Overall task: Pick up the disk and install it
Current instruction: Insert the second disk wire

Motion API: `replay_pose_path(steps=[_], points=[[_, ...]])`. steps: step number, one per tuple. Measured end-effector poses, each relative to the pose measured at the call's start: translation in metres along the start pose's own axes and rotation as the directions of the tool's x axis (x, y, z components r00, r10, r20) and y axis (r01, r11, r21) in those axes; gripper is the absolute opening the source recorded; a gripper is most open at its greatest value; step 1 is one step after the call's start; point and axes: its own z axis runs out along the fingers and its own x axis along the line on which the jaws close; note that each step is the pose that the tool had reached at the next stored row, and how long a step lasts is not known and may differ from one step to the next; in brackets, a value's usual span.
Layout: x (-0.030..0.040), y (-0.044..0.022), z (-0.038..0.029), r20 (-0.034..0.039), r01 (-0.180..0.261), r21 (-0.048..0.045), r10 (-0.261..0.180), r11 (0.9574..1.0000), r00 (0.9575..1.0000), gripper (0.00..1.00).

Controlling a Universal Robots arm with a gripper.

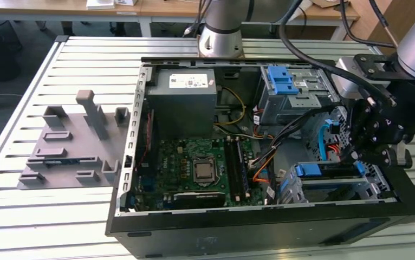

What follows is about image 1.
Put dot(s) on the black open PC case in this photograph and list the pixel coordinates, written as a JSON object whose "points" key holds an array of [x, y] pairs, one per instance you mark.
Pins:
{"points": [[265, 235]]}

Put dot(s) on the wooden cabinet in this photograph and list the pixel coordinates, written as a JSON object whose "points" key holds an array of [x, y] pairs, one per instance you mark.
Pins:
{"points": [[360, 16]]}

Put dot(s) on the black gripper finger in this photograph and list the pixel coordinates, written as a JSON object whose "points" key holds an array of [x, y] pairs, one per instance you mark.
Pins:
{"points": [[369, 124]]}

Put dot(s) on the brown cardboard piece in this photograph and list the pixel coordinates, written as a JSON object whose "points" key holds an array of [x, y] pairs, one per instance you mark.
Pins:
{"points": [[328, 4]]}

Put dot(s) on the dark RAM stick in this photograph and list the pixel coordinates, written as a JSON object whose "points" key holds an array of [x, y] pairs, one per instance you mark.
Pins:
{"points": [[244, 170], [60, 162]]}

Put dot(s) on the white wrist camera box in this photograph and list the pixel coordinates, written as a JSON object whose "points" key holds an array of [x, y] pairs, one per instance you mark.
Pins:
{"points": [[348, 78]]}

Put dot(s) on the small grey wrist camera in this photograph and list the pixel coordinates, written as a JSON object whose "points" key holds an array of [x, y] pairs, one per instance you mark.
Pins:
{"points": [[403, 155]]}

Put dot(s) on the metal CPU socket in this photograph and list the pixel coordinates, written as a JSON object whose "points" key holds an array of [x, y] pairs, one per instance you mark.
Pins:
{"points": [[202, 159]]}

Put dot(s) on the silver CPU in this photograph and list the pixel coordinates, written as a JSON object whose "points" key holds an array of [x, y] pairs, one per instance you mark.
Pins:
{"points": [[202, 172]]}

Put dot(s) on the metal drive cage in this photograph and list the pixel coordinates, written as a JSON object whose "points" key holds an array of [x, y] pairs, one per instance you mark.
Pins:
{"points": [[282, 108]]}

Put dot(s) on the hard disk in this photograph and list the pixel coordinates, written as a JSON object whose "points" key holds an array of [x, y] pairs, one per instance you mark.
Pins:
{"points": [[306, 169]]}

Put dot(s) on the green Dell motherboard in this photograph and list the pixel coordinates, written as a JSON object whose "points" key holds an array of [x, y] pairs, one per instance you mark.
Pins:
{"points": [[177, 162]]}

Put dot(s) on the grey power supply unit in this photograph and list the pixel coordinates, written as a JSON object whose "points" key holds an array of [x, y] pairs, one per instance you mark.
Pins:
{"points": [[181, 108]]}

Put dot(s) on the small white box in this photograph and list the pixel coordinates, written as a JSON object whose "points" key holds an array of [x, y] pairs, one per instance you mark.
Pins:
{"points": [[125, 2]]}

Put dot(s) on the large white box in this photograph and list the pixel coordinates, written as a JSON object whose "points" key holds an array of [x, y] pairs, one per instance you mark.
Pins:
{"points": [[100, 4]]}

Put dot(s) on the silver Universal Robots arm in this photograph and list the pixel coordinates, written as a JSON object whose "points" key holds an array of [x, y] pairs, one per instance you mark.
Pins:
{"points": [[225, 21]]}

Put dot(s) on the black graphics card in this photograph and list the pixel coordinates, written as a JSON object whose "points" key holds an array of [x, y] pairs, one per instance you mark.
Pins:
{"points": [[197, 199]]}

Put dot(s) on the grey plastic parts rack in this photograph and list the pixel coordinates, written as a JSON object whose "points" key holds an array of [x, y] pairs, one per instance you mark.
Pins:
{"points": [[80, 146]]}

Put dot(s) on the blue plastic drive latch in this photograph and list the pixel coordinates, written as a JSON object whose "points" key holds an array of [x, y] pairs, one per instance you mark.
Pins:
{"points": [[278, 81]]}

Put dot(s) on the wooden desk white frame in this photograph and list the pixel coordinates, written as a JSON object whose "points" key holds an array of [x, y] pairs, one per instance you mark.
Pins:
{"points": [[48, 10], [318, 15]]}

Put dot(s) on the metal disk bay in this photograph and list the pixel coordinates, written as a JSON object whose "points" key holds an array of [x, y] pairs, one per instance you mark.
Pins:
{"points": [[337, 181]]}

